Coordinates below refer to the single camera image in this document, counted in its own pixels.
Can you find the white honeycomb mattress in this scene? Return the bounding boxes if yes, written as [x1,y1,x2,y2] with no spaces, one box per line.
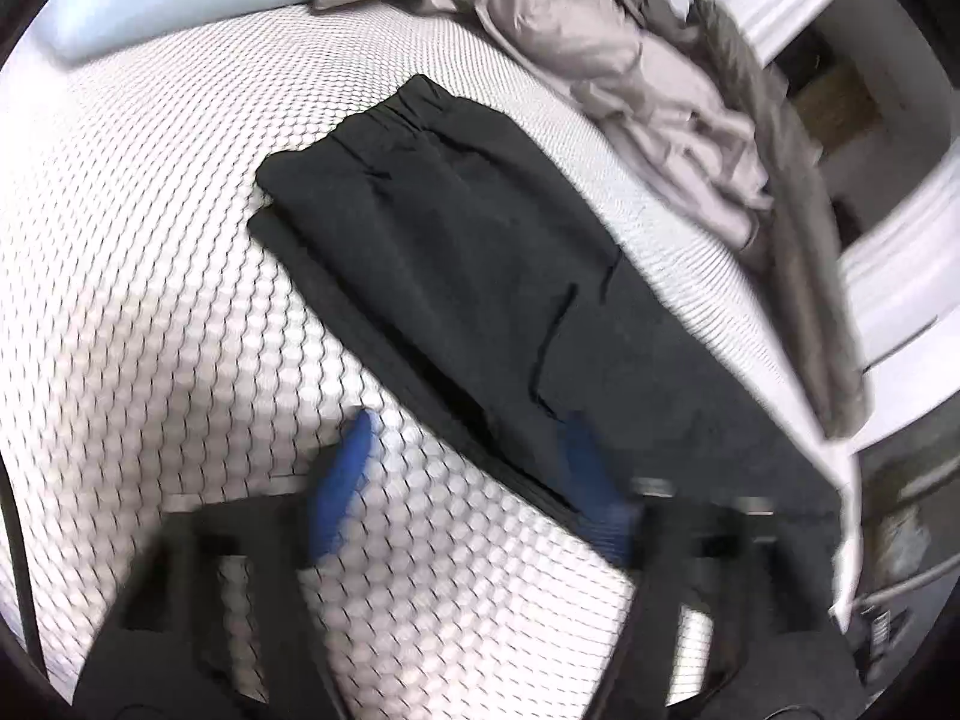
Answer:
[0,0,863,720]

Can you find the beige crumpled blanket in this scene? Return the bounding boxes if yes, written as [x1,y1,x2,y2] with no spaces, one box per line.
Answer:
[311,0,775,250]

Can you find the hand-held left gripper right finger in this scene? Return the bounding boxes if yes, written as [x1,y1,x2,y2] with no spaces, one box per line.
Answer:
[555,411,871,720]

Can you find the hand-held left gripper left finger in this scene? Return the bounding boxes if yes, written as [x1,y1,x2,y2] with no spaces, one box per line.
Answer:
[71,409,376,720]

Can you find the white wooden furniture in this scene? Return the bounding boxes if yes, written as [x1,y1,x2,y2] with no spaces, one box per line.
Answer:
[697,0,960,383]

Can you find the black pants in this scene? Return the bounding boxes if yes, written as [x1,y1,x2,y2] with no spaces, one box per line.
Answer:
[247,75,842,563]

